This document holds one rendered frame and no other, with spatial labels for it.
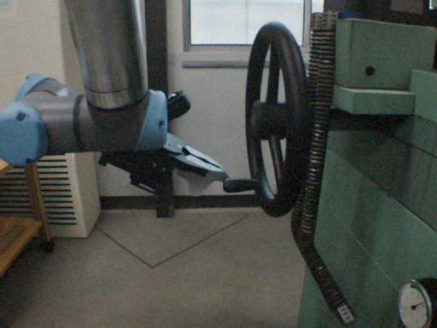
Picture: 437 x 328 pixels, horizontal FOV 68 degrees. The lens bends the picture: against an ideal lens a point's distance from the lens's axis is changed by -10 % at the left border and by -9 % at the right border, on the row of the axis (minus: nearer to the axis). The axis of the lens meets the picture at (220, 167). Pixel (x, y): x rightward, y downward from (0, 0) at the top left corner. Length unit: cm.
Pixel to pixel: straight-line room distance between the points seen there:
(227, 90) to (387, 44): 137
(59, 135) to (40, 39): 122
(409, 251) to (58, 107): 50
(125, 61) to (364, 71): 30
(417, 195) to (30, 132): 49
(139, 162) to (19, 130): 20
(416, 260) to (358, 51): 29
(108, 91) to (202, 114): 145
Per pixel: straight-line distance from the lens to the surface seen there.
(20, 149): 46
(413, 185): 52
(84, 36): 36
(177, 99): 53
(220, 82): 180
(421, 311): 43
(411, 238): 53
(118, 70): 38
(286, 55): 43
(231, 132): 185
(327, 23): 52
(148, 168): 56
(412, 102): 51
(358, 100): 47
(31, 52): 167
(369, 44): 49
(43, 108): 46
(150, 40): 173
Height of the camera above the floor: 93
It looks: 21 degrees down
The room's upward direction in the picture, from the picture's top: straight up
